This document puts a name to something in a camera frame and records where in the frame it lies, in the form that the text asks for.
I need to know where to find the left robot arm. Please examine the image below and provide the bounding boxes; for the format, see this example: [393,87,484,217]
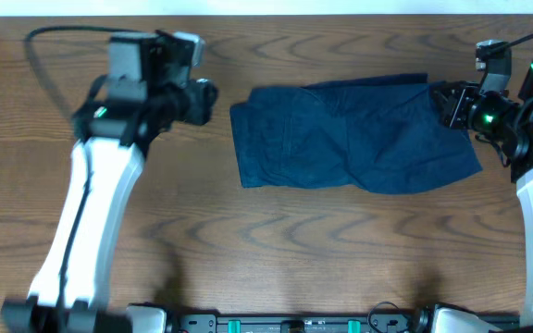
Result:
[1,29,217,332]

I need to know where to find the dark blue shorts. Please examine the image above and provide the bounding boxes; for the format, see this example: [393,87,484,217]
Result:
[229,73,482,195]

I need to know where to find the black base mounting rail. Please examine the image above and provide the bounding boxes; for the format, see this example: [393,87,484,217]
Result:
[127,302,522,333]

